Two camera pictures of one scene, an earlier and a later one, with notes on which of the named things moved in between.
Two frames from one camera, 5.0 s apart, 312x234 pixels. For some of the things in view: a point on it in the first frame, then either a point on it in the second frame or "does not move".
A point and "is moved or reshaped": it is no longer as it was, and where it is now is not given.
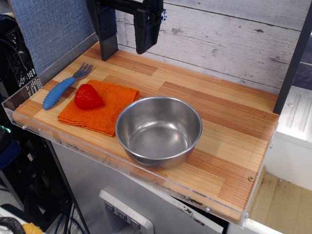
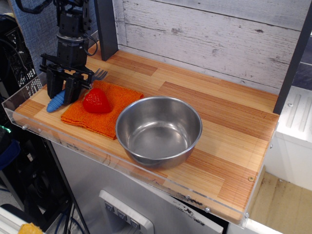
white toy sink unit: [290, 157] does not move
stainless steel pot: [159, 132] does not move
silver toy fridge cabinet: [108, 199] does not move
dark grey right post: [290, 76] does not move
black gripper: [147, 24] to [71, 58]
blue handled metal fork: [55, 95] is moved or reshaped
